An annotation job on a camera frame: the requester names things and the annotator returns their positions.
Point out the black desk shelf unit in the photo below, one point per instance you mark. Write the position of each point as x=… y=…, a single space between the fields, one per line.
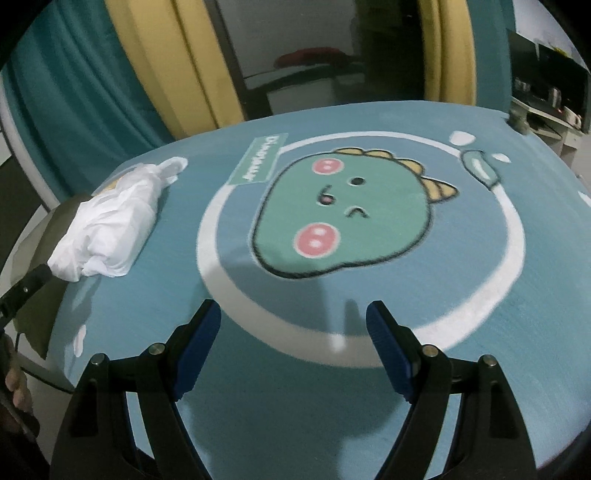
x=547 y=80

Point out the blue dinosaur blanket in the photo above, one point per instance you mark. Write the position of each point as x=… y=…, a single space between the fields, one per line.
x=475 y=236

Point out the person's left hand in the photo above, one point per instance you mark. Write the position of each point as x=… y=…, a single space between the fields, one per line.
x=16 y=380

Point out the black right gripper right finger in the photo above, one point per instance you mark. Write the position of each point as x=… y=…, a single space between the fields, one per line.
x=422 y=374

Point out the dark window glass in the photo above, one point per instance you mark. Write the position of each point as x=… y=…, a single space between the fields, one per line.
x=287 y=56

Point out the yellow curtain left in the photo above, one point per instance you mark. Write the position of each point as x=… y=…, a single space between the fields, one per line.
x=175 y=54

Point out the small grey plush toy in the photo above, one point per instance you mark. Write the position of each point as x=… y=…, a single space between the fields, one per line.
x=518 y=122

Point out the yellow curtain right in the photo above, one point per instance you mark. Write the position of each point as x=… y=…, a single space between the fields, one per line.
x=449 y=51

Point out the white desk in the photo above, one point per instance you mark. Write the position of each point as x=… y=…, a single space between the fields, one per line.
x=563 y=138

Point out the teal curtain left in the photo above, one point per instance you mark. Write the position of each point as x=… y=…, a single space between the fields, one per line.
x=75 y=99

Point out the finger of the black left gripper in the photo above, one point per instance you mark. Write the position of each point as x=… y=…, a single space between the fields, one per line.
x=21 y=292

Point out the yellow curtain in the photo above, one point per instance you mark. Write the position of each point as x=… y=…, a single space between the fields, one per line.
x=449 y=51
x=175 y=54

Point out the olive storage box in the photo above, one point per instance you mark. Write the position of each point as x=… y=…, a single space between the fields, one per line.
x=34 y=297

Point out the teal curtain right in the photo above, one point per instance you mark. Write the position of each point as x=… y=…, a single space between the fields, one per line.
x=491 y=19

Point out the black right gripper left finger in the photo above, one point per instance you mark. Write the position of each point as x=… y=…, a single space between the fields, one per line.
x=170 y=374

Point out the white large garment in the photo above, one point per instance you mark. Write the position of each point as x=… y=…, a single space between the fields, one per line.
x=109 y=230

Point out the teal curtain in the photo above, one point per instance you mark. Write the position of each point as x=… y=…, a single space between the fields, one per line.
x=75 y=99
x=491 y=19

